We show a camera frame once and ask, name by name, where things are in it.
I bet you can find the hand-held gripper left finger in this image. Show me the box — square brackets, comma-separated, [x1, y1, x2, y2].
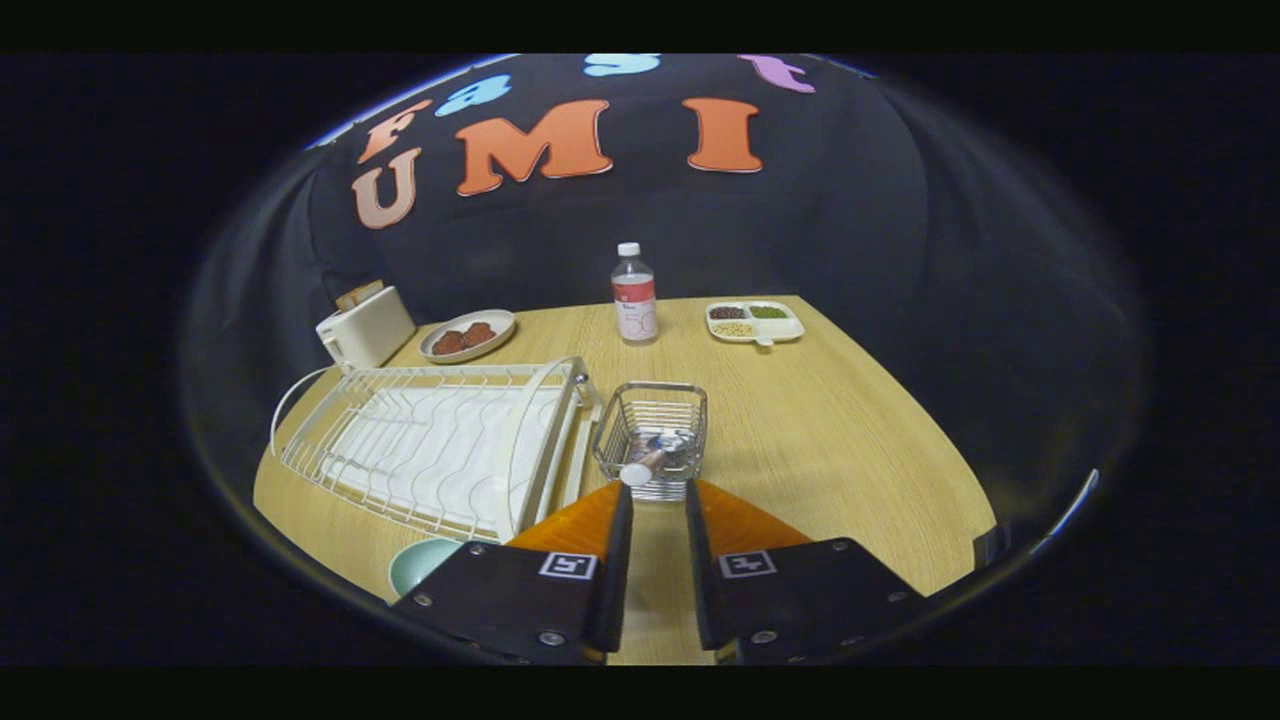
[390, 483, 635, 666]

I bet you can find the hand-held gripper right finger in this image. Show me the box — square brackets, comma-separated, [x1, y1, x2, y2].
[684, 478, 931, 666]

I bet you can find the silver wire basket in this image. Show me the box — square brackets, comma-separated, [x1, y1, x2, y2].
[592, 381, 709, 502]

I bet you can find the pale green plate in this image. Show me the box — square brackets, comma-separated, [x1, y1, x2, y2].
[388, 537, 466, 598]

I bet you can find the white wire dish rack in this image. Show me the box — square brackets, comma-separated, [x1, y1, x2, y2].
[270, 357, 601, 546]

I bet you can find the beige oval plate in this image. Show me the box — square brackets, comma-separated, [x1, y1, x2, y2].
[419, 309, 517, 363]

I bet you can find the white divided tray with beans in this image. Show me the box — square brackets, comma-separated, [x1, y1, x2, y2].
[705, 301, 805, 347]

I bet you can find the clear bottle with red label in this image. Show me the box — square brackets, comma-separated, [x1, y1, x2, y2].
[611, 242, 659, 346]

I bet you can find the cream toaster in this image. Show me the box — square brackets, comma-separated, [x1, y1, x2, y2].
[316, 287, 417, 371]

